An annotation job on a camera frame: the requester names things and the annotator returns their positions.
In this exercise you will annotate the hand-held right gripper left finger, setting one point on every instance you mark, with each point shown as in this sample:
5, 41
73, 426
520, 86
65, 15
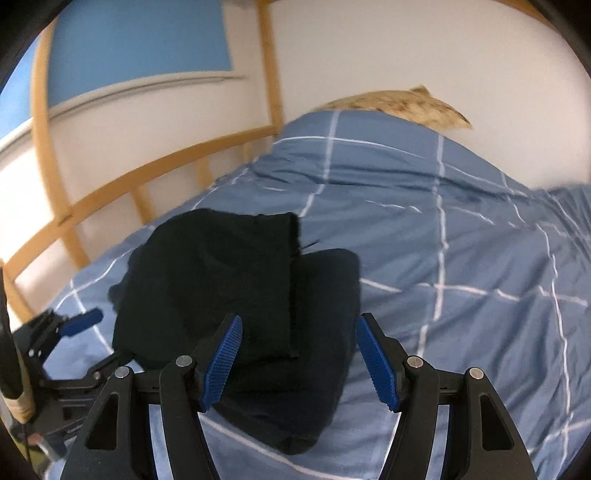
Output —
221, 364

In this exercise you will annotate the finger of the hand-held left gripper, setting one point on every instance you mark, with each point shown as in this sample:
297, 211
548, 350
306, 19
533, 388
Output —
83, 321
92, 374

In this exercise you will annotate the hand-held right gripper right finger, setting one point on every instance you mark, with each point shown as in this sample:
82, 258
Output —
376, 360

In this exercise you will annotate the black pants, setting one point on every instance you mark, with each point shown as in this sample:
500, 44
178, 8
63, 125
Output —
258, 286

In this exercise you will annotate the black pole with tan band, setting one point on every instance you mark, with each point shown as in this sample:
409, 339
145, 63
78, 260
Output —
11, 360

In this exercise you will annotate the blue checked blanket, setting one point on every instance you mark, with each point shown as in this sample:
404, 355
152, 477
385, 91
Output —
461, 277

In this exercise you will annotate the tan patterned pillow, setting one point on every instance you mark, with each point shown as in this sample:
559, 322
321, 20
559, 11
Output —
406, 104

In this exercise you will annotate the wooden bed frame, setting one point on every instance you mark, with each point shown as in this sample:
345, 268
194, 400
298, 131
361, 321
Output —
184, 154

